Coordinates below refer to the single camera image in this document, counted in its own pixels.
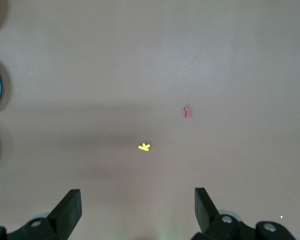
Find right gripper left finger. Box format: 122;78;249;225
0;188;83;240

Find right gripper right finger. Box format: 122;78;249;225
189;187;298;240

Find yellow foam letter K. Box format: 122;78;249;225
137;142;151;153

